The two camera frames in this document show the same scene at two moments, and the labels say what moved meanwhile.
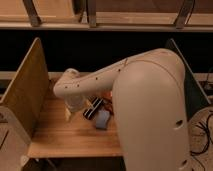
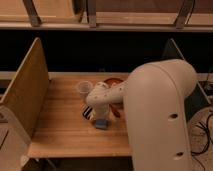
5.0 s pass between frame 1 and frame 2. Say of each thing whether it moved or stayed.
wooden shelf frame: stayed
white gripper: moved
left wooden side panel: stayed
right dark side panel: stayed
